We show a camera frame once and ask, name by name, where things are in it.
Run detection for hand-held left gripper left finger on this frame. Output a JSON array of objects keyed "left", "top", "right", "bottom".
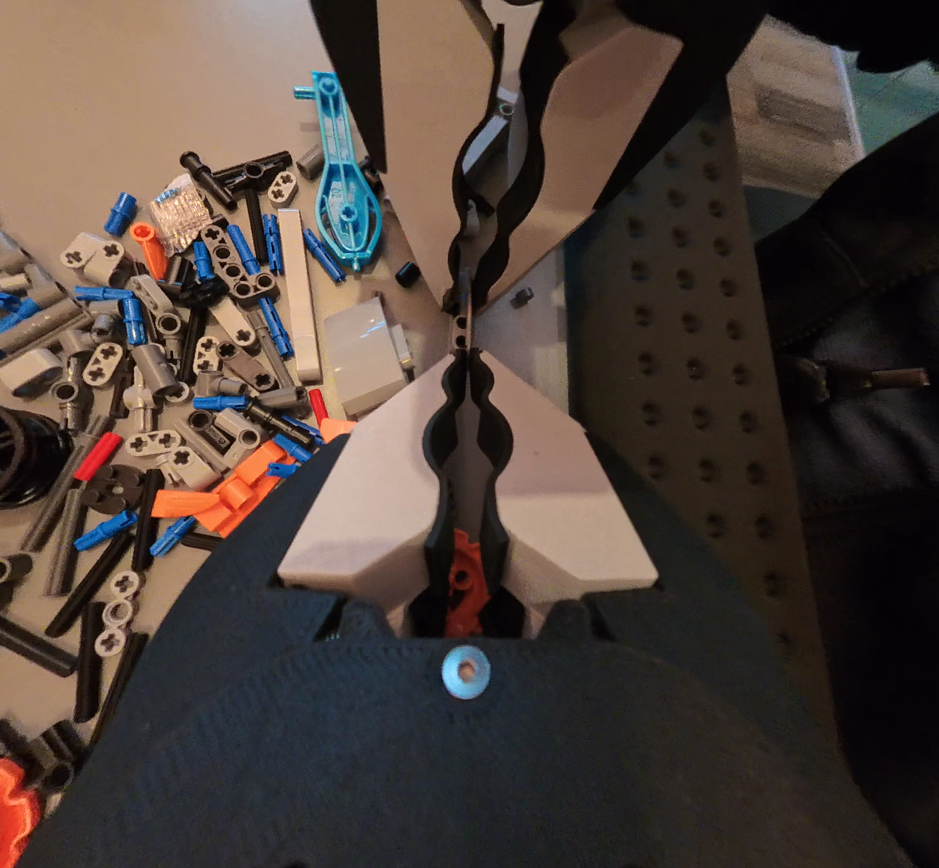
[{"left": 279, "top": 355, "right": 470, "bottom": 634}]

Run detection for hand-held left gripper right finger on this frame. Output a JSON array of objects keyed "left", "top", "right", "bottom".
[{"left": 473, "top": 355, "right": 657, "bottom": 634}]

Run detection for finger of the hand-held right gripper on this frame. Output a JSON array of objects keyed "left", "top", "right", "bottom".
[
  {"left": 375, "top": 0, "right": 507, "bottom": 311},
  {"left": 470, "top": 0, "right": 686, "bottom": 348}
]

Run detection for turquoise connector piece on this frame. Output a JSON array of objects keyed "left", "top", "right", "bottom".
[{"left": 304, "top": 71, "right": 387, "bottom": 276}]

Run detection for pile of plastic building pieces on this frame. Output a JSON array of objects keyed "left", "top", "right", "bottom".
[{"left": 0, "top": 146, "right": 362, "bottom": 799}]

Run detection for white panel piece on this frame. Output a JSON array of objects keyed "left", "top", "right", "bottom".
[{"left": 319, "top": 292, "right": 413, "bottom": 423}]

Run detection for black spoked wheel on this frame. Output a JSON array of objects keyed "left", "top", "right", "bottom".
[{"left": 0, "top": 406, "right": 77, "bottom": 511}]

